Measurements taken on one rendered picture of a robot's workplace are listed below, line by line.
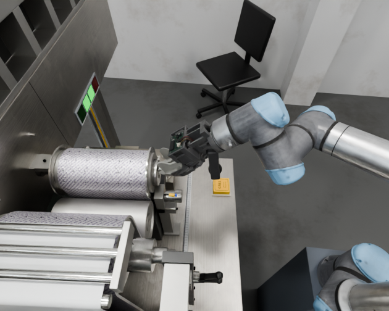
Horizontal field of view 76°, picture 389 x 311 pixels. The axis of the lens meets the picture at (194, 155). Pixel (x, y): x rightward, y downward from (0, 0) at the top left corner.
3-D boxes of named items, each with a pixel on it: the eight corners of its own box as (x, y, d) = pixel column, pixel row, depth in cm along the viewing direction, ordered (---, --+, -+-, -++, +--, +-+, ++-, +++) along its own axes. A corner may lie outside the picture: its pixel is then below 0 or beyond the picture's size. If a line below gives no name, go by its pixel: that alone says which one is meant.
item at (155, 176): (158, 190, 72) (155, 178, 66) (152, 189, 73) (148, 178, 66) (162, 168, 77) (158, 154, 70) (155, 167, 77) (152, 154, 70)
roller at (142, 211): (150, 250, 71) (142, 236, 62) (62, 247, 72) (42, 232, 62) (155, 211, 79) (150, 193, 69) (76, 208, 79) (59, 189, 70)
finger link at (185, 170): (170, 163, 67) (195, 150, 62) (175, 166, 68) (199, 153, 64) (169, 178, 64) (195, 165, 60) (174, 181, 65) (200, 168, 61)
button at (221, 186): (229, 194, 106) (230, 192, 104) (212, 194, 106) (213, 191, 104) (228, 181, 110) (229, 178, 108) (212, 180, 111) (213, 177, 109)
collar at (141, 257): (154, 276, 50) (149, 268, 45) (124, 274, 50) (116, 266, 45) (157, 244, 54) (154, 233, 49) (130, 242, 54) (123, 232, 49)
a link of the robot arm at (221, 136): (242, 125, 60) (245, 152, 55) (226, 133, 62) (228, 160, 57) (225, 107, 55) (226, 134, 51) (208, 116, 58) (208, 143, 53)
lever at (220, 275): (224, 279, 43) (220, 278, 42) (200, 282, 46) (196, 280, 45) (224, 271, 44) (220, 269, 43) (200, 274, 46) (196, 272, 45)
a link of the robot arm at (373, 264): (381, 273, 79) (410, 261, 68) (362, 306, 73) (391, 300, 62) (344, 245, 84) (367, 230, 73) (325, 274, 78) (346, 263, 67)
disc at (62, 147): (66, 204, 74) (42, 178, 62) (65, 203, 74) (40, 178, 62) (82, 163, 82) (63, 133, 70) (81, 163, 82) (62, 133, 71)
